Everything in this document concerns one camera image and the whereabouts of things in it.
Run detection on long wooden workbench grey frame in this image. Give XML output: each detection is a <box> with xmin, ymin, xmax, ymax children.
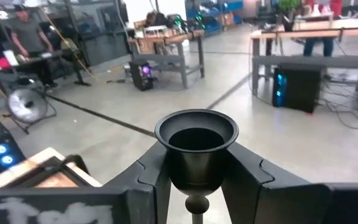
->
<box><xmin>249</xmin><ymin>26</ymin><xmax>358</xmax><ymax>103</ymax></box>

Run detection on tangled black floor cables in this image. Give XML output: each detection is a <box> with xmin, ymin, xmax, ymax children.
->
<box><xmin>321</xmin><ymin>79</ymin><xmax>358</xmax><ymax>131</ymax></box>

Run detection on black cluttered side table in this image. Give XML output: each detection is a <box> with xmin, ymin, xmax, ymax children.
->
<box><xmin>0</xmin><ymin>49</ymin><xmax>92</xmax><ymax>96</ymax></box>

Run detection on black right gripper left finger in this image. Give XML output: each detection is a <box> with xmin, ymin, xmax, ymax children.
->
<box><xmin>103</xmin><ymin>141</ymin><xmax>172</xmax><ymax>224</ymax></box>

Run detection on wooden workbench with grey legs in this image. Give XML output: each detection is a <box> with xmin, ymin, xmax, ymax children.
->
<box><xmin>126</xmin><ymin>29</ymin><xmax>206</xmax><ymax>90</ymax></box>

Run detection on computer tower with blue strip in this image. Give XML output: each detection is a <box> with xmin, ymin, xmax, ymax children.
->
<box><xmin>271</xmin><ymin>63</ymin><xmax>323</xmax><ymax>114</ymax></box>

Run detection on green leafy plant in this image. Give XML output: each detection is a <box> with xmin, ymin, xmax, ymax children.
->
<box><xmin>277</xmin><ymin>0</ymin><xmax>302</xmax><ymax>32</ymax></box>

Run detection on black metal frame corner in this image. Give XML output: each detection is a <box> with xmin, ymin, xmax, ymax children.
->
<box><xmin>11</xmin><ymin>154</ymin><xmax>91</xmax><ymax>189</ymax></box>

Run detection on person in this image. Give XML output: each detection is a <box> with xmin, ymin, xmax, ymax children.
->
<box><xmin>302</xmin><ymin>0</ymin><xmax>344</xmax><ymax>58</ymax></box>
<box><xmin>10</xmin><ymin>4</ymin><xmax>59</xmax><ymax>90</ymax></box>

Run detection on tall black metal candlestick holder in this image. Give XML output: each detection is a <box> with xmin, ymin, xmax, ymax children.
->
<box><xmin>154</xmin><ymin>108</ymin><xmax>239</xmax><ymax>224</ymax></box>

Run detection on blue storage bin rack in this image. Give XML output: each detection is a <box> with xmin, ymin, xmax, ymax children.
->
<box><xmin>185</xmin><ymin>0</ymin><xmax>244</xmax><ymax>35</ymax></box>

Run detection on white paper sheet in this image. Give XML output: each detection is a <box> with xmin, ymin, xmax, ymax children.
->
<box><xmin>2</xmin><ymin>49</ymin><xmax>20</xmax><ymax>67</ymax></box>

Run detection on computer tower with purple light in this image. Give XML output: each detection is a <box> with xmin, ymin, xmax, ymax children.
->
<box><xmin>128</xmin><ymin>60</ymin><xmax>155</xmax><ymax>92</ymax></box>

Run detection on round metal floor fan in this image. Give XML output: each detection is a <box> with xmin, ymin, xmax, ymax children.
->
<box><xmin>5</xmin><ymin>86</ymin><xmax>58</xmax><ymax>135</ymax></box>

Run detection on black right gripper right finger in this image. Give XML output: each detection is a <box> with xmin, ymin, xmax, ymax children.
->
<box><xmin>221</xmin><ymin>141</ymin><xmax>334</xmax><ymax>224</ymax></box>

